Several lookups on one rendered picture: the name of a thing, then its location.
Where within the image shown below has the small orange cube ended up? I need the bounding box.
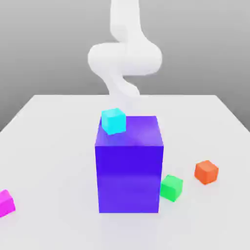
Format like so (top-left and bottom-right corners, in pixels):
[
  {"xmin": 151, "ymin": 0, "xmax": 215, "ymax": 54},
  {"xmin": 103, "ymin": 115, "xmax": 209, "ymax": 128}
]
[{"xmin": 194, "ymin": 160, "xmax": 219, "ymax": 185}]

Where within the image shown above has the large purple box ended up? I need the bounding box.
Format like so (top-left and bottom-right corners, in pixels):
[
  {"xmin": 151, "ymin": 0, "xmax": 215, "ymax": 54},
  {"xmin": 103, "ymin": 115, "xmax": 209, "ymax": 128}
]
[{"xmin": 94, "ymin": 115, "xmax": 164, "ymax": 214}]

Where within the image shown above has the small green cube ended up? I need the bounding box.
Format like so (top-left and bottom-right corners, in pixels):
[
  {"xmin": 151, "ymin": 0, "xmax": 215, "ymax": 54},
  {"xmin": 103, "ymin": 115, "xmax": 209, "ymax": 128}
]
[{"xmin": 159, "ymin": 174, "xmax": 184, "ymax": 203}]

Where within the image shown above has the small magenta cube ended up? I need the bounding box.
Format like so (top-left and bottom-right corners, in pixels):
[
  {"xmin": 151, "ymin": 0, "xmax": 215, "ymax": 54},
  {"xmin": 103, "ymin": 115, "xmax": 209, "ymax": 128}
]
[{"xmin": 0, "ymin": 189, "xmax": 16, "ymax": 218}]

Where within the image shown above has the small cyan cube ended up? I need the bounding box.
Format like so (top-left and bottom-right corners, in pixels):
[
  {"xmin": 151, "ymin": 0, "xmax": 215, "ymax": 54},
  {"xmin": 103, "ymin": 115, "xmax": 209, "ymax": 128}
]
[{"xmin": 101, "ymin": 107, "xmax": 126, "ymax": 136}]

